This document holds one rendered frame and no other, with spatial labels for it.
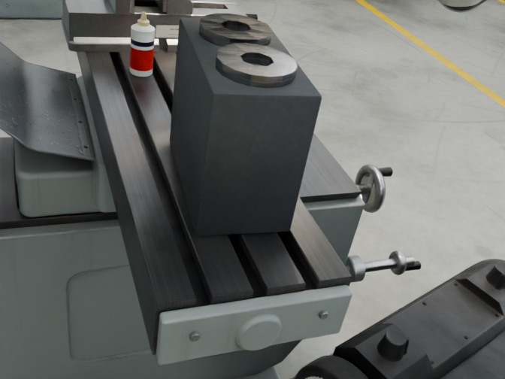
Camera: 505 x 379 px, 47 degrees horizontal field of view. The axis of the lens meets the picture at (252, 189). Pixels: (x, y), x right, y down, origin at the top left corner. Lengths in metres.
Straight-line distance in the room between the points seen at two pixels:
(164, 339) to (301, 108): 0.28
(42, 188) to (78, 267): 0.18
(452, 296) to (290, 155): 0.70
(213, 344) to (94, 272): 0.51
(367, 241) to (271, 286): 1.70
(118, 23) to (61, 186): 0.33
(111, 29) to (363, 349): 0.73
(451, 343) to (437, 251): 1.26
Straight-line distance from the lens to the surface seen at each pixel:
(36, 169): 0.99
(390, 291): 2.14
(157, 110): 0.94
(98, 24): 1.14
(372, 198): 1.41
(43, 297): 1.14
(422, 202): 2.67
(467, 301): 1.28
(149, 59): 1.04
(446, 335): 1.18
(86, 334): 1.24
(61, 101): 1.10
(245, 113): 0.60
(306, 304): 0.66
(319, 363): 1.06
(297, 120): 0.63
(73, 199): 1.01
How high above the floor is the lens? 1.37
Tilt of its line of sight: 34 degrees down
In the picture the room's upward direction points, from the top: 11 degrees clockwise
